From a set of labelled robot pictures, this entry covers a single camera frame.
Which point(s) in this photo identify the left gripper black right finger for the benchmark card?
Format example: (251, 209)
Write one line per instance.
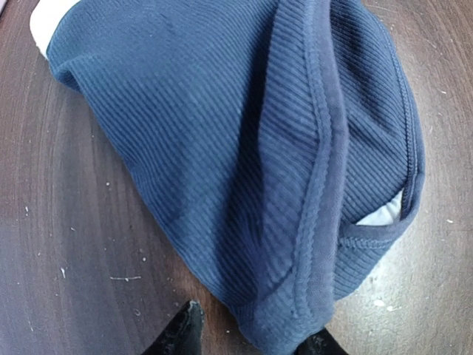
(321, 343)

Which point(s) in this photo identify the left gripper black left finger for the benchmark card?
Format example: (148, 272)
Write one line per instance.
(183, 333)

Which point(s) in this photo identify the navy and cream underwear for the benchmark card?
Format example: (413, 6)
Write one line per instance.
(276, 143)

